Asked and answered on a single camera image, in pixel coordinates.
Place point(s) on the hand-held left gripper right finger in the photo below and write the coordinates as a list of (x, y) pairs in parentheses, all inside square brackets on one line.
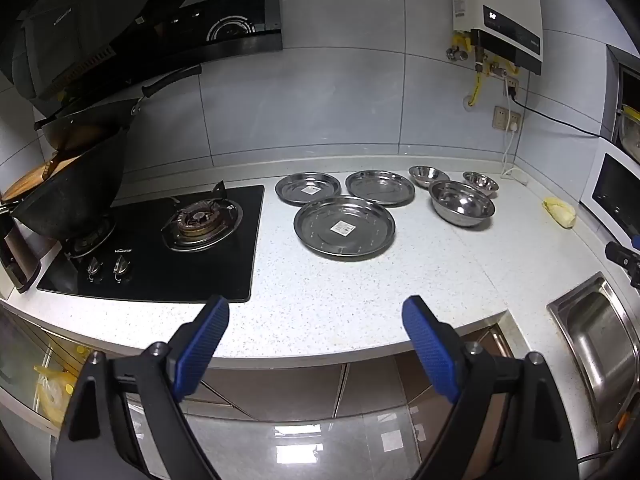
[(430, 350)]

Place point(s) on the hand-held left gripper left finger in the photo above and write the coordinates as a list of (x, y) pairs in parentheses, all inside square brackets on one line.
[(202, 345)]

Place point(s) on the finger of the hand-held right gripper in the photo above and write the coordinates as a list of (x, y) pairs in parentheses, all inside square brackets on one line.
[(635, 241), (621, 257)]

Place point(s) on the large steel plate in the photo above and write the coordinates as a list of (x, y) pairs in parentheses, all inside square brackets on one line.
[(345, 232)]

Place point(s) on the large steel bowl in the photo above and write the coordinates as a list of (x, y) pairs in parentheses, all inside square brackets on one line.
[(461, 205)]

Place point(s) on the small steel bowl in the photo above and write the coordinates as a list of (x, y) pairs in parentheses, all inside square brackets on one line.
[(481, 181), (427, 175)]

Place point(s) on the small steel plate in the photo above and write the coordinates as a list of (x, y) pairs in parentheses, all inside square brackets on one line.
[(380, 188), (308, 188)]

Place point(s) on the white microwave oven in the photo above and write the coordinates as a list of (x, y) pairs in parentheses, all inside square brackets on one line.
[(612, 195)]

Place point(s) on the napa cabbage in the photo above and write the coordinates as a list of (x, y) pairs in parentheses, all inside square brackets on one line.
[(560, 212)]

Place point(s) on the black glass gas stove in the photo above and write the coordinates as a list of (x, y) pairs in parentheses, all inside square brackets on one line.
[(150, 275)]

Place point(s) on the steel sink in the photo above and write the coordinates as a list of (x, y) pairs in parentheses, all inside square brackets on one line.
[(600, 345)]

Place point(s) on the glass bowl with yellow rim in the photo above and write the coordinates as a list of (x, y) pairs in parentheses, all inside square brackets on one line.
[(631, 127)]

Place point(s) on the metal stove knob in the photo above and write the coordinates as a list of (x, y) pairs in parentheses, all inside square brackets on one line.
[(120, 266), (95, 267)]

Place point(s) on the kitchen base cabinet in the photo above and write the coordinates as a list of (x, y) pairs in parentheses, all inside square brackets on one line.
[(310, 385)]

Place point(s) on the stove burner grate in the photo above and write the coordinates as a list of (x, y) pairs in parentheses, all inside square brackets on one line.
[(202, 222)]

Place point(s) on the yellow plastic bag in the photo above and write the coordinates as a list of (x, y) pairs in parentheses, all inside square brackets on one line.
[(50, 390)]

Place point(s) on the black pot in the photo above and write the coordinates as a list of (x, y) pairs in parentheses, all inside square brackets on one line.
[(75, 195)]

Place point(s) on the round wooden lid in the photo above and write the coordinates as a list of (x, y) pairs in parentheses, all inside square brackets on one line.
[(30, 180)]

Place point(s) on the gas valve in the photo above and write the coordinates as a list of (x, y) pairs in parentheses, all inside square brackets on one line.
[(456, 52)]

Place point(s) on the white gas water heater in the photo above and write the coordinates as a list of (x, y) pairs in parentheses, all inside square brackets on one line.
[(500, 5)]

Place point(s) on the black range hood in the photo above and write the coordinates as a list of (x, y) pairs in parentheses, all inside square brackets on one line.
[(125, 20)]

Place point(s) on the grey wall shelf cabinet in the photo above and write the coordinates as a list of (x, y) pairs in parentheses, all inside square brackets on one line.
[(614, 85)]

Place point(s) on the beige wall socket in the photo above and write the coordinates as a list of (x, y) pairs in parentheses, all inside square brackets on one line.
[(506, 119), (511, 84)]

